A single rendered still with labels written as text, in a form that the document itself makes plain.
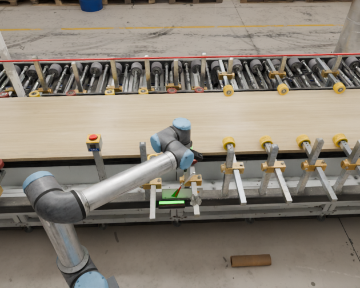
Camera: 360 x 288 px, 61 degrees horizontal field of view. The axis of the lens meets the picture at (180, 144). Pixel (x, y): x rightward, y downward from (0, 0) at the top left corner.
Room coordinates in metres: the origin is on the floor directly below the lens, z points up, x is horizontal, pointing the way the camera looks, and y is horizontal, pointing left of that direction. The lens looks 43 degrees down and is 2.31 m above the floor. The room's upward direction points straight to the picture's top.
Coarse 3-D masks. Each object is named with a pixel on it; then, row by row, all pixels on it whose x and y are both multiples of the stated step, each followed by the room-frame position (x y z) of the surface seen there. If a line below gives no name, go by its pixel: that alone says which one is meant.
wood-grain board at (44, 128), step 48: (96, 96) 2.11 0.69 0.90; (144, 96) 2.11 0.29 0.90; (192, 96) 2.11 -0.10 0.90; (240, 96) 2.11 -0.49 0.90; (288, 96) 2.11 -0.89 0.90; (336, 96) 2.11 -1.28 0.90; (0, 144) 1.53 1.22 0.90; (48, 144) 1.53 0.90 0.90; (240, 144) 1.53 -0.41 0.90; (288, 144) 1.53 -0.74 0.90
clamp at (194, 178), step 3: (180, 177) 1.26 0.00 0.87; (183, 177) 1.26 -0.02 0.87; (192, 177) 1.26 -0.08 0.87; (195, 177) 1.26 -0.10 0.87; (201, 177) 1.26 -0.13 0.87; (180, 180) 1.24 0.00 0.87; (183, 180) 1.24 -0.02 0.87; (189, 180) 1.24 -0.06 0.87; (192, 180) 1.24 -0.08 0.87; (195, 180) 1.24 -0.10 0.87; (198, 180) 1.24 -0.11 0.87; (201, 180) 1.24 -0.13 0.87; (180, 183) 1.23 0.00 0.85; (186, 183) 1.23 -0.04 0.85; (189, 183) 1.23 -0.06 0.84; (198, 183) 1.23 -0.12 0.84; (201, 183) 1.23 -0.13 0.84
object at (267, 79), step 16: (0, 64) 2.77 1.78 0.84; (16, 64) 2.78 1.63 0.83; (32, 64) 2.79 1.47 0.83; (48, 64) 2.79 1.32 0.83; (64, 64) 2.80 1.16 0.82; (144, 64) 2.83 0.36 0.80; (208, 64) 2.86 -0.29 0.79; (32, 80) 2.77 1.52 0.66; (64, 80) 2.78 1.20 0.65; (96, 80) 2.67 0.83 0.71; (128, 80) 2.67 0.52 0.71; (256, 80) 2.67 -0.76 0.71; (288, 80) 2.67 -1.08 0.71; (320, 80) 2.72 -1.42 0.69; (16, 96) 2.21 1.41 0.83; (48, 96) 2.24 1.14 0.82
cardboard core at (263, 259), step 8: (232, 256) 1.15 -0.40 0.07; (240, 256) 1.15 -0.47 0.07; (248, 256) 1.15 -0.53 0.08; (256, 256) 1.15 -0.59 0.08; (264, 256) 1.15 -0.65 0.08; (232, 264) 1.10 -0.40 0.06; (240, 264) 1.10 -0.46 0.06; (248, 264) 1.10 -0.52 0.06; (256, 264) 1.10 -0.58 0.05; (264, 264) 1.10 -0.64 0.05
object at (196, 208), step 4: (192, 168) 1.35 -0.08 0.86; (192, 172) 1.31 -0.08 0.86; (192, 184) 1.21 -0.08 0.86; (196, 184) 1.21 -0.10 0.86; (192, 188) 1.18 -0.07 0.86; (196, 188) 1.18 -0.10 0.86; (192, 192) 1.15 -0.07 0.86; (196, 192) 1.15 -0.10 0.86; (196, 208) 1.04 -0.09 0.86; (196, 212) 1.01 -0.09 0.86; (196, 216) 0.99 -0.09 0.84
